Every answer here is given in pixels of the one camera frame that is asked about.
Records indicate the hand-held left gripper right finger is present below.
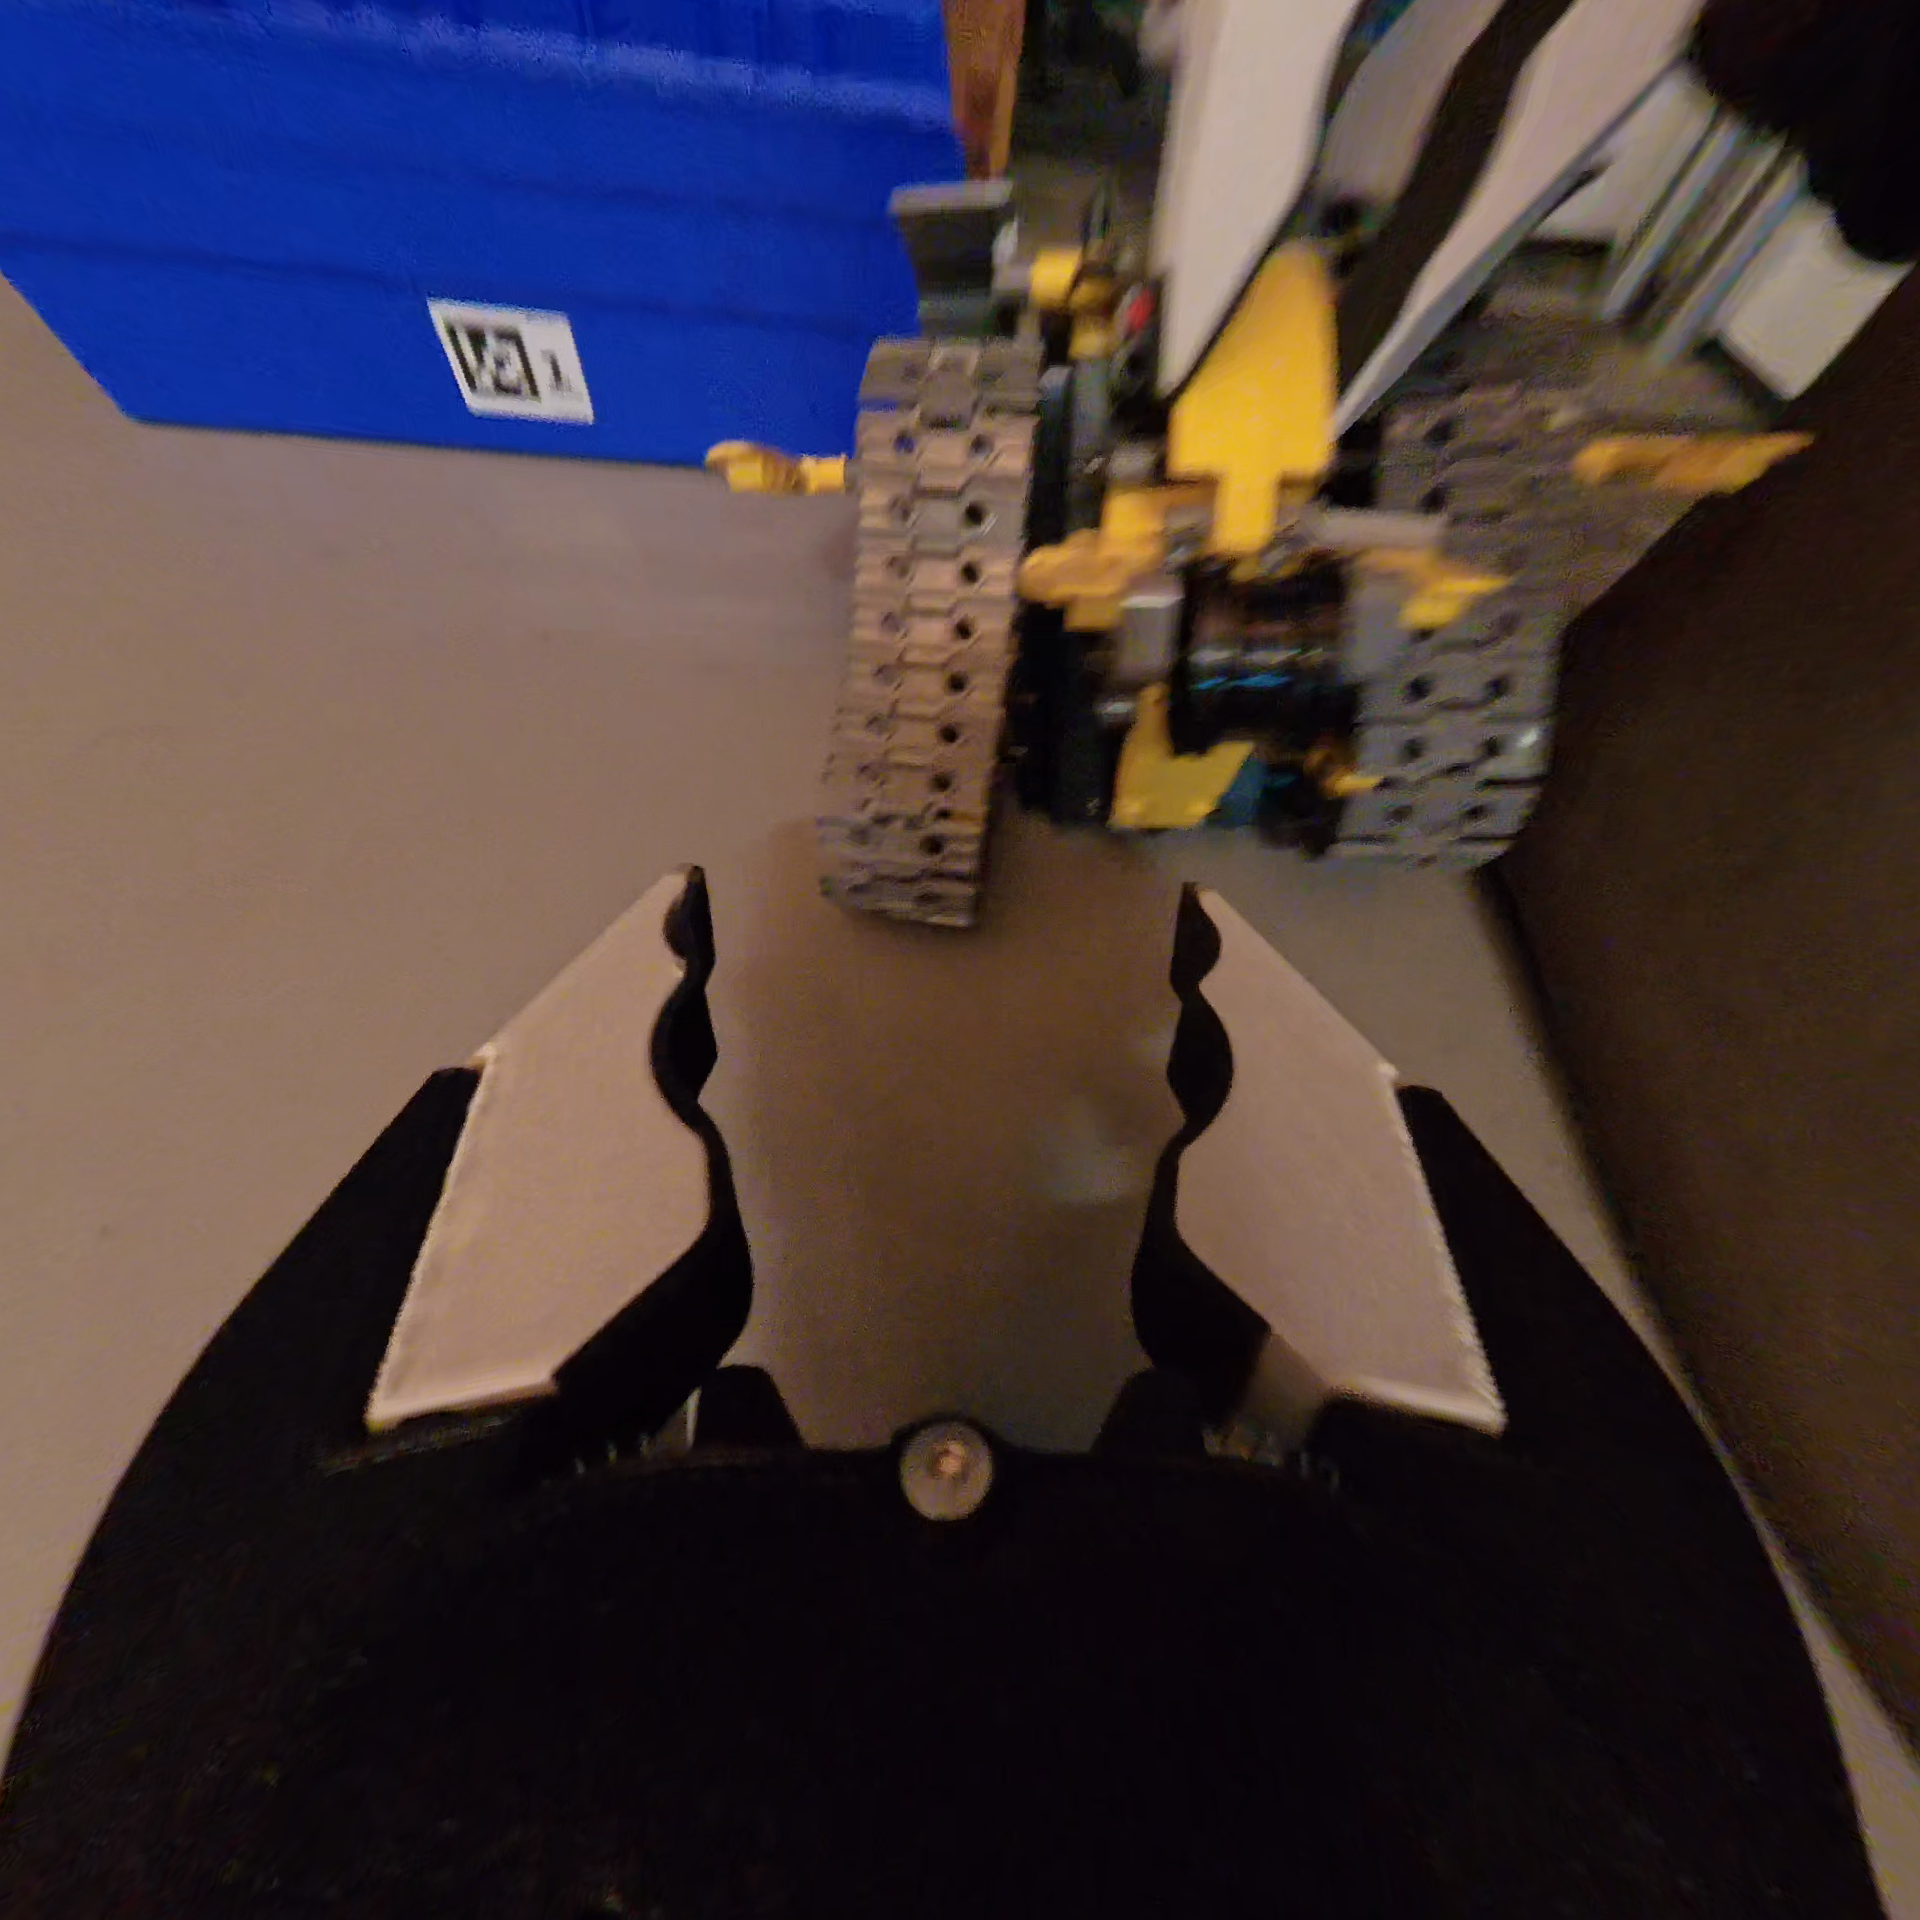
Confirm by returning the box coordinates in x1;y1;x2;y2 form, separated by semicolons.
1131;885;1506;1442

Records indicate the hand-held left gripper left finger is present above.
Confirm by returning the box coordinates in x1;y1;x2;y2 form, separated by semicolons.
364;866;752;1433

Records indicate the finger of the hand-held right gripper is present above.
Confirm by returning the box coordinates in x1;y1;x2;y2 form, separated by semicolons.
1155;0;1359;400
1319;0;1712;441

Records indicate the yellow tracked toy vehicle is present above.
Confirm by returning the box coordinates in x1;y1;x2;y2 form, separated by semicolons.
703;179;1818;931

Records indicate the blue plastic bin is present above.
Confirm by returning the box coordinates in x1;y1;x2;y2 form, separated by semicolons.
0;0;970;465

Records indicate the wooden post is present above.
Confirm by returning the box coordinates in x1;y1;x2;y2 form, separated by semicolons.
943;0;1028;182

